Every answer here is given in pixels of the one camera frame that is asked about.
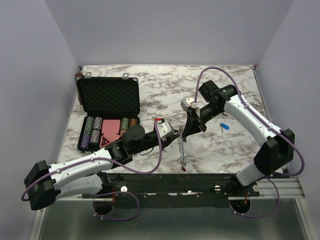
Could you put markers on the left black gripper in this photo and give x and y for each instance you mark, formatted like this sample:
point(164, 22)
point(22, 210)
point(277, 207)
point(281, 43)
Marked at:
point(166, 140)

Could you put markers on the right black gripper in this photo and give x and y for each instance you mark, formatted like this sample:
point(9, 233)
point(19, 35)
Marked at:
point(191, 127)

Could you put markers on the grey blue spiral keyring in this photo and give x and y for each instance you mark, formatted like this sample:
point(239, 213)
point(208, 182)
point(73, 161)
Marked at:
point(182, 154)

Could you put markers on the blue tagged key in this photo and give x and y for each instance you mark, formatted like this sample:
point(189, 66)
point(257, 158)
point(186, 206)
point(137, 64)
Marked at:
point(223, 127)

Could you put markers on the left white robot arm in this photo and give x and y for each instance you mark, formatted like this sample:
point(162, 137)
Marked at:
point(45, 183)

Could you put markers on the orange poker chip stack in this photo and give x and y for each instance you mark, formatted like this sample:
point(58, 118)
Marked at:
point(133, 121)

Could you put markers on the green poker chip stack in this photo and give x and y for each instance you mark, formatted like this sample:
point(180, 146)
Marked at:
point(125, 123)

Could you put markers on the pink playing card deck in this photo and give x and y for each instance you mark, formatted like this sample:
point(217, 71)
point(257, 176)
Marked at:
point(110, 131)

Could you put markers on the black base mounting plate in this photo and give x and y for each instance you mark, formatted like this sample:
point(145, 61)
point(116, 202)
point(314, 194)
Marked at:
point(163, 201)

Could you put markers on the black poker chip case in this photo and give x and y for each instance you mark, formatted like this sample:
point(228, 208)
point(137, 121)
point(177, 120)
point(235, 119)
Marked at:
point(111, 98)

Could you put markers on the purple poker chip stack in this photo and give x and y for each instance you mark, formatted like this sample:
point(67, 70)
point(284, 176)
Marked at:
point(90, 137)

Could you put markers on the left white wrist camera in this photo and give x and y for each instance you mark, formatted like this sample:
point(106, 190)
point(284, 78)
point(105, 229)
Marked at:
point(165, 129)

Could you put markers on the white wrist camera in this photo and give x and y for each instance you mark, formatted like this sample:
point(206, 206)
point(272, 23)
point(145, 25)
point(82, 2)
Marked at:
point(188, 103)
point(165, 129)

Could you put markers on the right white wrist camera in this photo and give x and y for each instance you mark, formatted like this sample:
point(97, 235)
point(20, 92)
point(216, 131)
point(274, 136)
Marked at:
point(188, 103)

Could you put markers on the aluminium rail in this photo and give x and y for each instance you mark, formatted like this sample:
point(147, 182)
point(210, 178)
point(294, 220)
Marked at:
point(91, 186)

